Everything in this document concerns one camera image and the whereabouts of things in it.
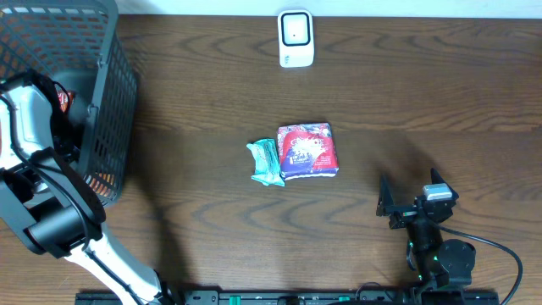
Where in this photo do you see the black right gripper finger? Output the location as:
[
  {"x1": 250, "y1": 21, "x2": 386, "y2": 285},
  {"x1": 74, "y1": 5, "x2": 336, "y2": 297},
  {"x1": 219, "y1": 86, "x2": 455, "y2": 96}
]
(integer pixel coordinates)
[
  {"x1": 430, "y1": 168, "x2": 459, "y2": 201},
  {"x1": 376, "y1": 175, "x2": 395, "y2": 217}
]

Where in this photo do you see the red purple liners pack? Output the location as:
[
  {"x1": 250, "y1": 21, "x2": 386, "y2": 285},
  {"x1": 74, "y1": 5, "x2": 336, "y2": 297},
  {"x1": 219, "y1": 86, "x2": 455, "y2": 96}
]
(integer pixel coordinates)
[{"x1": 277, "y1": 123, "x2": 339, "y2": 180}]

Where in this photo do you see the teal snack wrapper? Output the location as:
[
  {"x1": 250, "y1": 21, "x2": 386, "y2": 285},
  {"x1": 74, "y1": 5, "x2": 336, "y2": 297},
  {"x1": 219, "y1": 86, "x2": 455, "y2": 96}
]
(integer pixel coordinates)
[{"x1": 246, "y1": 138, "x2": 285, "y2": 186}]

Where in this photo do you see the orange Top chocolate bar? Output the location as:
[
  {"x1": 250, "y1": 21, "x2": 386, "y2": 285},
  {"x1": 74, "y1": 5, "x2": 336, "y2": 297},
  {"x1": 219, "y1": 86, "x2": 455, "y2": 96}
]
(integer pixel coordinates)
[{"x1": 58, "y1": 91, "x2": 75, "y2": 114}]

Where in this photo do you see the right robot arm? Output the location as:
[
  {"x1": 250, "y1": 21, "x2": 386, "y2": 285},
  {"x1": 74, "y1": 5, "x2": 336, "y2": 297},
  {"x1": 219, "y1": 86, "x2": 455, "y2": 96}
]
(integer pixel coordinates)
[{"x1": 376, "y1": 169, "x2": 476, "y2": 304}]

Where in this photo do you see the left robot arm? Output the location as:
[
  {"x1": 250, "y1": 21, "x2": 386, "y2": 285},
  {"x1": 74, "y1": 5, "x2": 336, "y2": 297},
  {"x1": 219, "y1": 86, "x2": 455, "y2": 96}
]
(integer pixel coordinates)
[{"x1": 1, "y1": 69, "x2": 182, "y2": 304}]

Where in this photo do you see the white barcode scanner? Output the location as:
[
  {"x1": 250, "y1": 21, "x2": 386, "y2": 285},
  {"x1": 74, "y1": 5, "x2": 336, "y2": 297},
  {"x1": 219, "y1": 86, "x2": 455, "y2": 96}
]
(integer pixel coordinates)
[{"x1": 277, "y1": 9, "x2": 315, "y2": 69}]

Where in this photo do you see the grey plastic mesh basket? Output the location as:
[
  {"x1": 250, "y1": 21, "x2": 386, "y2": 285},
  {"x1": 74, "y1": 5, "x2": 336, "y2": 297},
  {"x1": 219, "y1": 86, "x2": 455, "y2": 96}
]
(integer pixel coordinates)
[{"x1": 1, "y1": 0, "x2": 137, "y2": 207}]

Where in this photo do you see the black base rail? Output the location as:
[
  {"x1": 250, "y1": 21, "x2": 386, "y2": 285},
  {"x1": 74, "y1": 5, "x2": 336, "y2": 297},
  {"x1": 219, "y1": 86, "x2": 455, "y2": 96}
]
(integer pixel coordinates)
[{"x1": 75, "y1": 289, "x2": 501, "y2": 305}]

